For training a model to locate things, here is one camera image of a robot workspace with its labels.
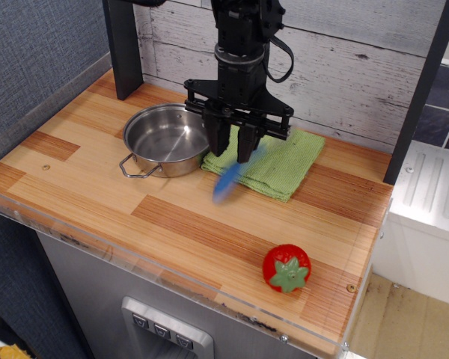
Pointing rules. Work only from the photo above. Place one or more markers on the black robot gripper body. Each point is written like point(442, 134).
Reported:
point(239, 94)

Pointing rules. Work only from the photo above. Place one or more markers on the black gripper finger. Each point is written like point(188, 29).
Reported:
point(248, 140)
point(218, 132)

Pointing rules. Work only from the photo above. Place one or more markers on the stainless steel pot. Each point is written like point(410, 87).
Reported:
point(165, 140)

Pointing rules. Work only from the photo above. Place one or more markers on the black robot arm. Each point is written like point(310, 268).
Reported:
point(247, 29)

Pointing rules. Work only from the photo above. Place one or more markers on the green folded cloth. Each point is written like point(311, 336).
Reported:
point(281, 169)

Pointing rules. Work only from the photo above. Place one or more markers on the red toy strawberry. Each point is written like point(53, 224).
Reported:
point(286, 268)

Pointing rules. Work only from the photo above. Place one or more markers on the clear acrylic table guard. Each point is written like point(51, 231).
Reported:
point(212, 263)

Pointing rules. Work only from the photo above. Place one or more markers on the silver toy fridge cabinet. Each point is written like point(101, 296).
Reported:
point(126, 315)

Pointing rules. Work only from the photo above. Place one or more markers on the white toy sink unit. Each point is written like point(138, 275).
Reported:
point(413, 247)

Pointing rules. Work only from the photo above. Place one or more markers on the yellow object at corner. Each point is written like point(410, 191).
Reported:
point(13, 352)

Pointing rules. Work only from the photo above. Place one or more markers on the dark left frame post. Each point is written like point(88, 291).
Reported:
point(123, 46)

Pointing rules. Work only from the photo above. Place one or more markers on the dark frame post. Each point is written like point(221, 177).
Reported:
point(429, 72)
point(123, 46)

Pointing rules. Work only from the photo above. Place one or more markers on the dark right frame post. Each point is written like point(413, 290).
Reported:
point(429, 72)

